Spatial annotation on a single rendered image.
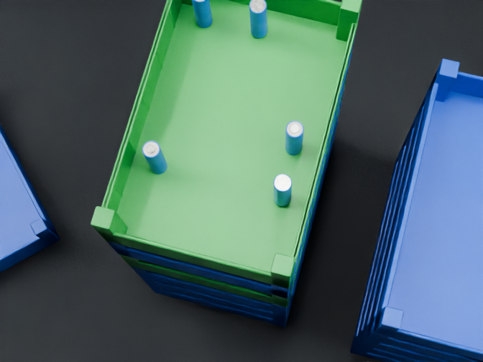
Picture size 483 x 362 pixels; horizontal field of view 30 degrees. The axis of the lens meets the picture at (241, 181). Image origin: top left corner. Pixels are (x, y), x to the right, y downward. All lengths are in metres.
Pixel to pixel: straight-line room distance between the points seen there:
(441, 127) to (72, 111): 0.62
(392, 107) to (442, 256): 0.44
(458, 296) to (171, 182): 0.34
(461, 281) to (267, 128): 0.28
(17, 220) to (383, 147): 0.57
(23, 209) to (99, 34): 0.31
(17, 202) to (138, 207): 0.48
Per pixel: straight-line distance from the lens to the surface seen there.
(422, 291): 1.02
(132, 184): 0.96
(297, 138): 0.90
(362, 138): 1.40
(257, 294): 1.05
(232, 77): 0.99
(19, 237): 1.40
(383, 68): 1.44
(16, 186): 1.42
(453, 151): 1.07
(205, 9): 0.98
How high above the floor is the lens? 1.33
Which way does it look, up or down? 75 degrees down
